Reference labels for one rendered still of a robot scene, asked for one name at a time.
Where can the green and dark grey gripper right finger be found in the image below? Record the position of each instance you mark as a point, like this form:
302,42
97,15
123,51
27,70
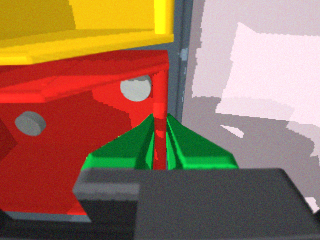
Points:
193,151

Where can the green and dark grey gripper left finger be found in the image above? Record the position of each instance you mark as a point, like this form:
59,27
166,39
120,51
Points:
127,150

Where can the grey-blue metal shelf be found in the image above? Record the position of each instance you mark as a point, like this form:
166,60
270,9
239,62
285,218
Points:
178,58

